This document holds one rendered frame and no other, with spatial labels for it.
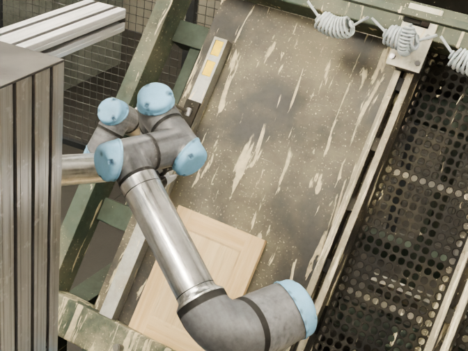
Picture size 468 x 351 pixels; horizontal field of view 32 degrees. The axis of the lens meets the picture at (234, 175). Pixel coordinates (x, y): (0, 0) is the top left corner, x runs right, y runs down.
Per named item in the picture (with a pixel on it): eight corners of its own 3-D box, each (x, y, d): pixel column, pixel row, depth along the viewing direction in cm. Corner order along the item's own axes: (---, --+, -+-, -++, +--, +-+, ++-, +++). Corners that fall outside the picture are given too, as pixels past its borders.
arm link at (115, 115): (89, 118, 215) (104, 90, 215) (109, 129, 225) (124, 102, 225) (111, 130, 212) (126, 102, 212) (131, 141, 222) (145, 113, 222)
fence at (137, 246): (105, 313, 255) (99, 313, 252) (219, 40, 261) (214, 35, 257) (118, 320, 253) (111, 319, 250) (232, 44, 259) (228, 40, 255)
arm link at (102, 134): (100, 172, 211) (120, 135, 211) (73, 156, 217) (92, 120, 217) (118, 180, 217) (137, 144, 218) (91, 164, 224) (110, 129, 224)
